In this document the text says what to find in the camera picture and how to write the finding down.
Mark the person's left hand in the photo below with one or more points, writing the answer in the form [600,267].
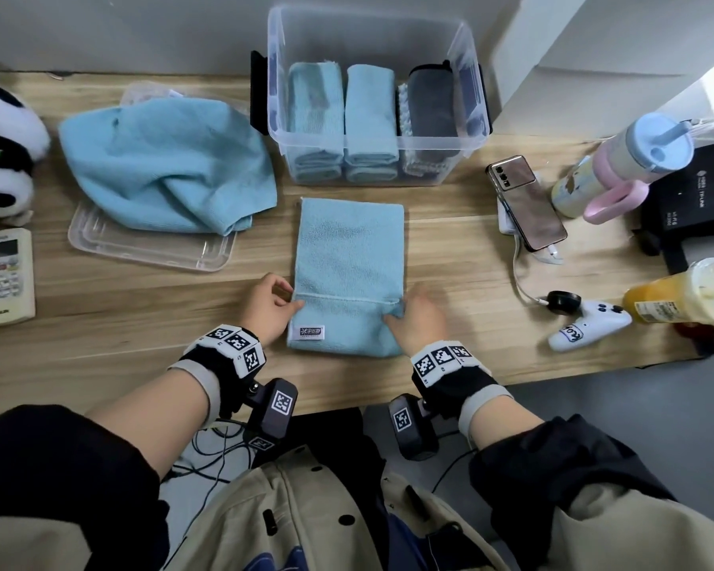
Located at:
[271,309]

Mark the white remote control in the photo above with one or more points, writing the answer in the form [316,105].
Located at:
[6,279]

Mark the white power bank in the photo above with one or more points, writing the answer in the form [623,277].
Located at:
[504,222]

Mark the black wrist brace with markers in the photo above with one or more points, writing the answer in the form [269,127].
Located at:
[220,368]
[464,386]

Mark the black device box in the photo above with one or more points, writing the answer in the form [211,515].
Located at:
[702,196]

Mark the dark blue grey cloth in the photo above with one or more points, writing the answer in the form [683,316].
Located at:
[433,106]

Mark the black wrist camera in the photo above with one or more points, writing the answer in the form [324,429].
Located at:
[413,428]
[276,410]

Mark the person's right hand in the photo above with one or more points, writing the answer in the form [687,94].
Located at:
[422,321]

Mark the black round plug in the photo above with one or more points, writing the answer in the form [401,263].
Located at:
[562,302]

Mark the person's right forearm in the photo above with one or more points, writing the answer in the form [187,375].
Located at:
[503,425]

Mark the beige coat with black buttons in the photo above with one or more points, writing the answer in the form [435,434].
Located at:
[297,511]

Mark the clear plastic storage box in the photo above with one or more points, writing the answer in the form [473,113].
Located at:
[363,35]

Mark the white game controller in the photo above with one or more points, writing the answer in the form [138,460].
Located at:
[595,324]

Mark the rose gold smartphone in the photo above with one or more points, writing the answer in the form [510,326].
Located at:
[529,208]

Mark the light blue towel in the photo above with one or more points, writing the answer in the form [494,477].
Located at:
[166,166]
[372,172]
[315,106]
[351,261]
[372,112]
[318,169]

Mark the white shelf unit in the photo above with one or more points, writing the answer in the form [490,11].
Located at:
[601,59]

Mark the person's left forearm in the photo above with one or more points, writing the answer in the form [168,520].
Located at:
[149,422]

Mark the grey striped towel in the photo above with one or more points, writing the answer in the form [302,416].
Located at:
[403,112]

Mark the panda plush toy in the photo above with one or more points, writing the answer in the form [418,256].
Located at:
[0,112]

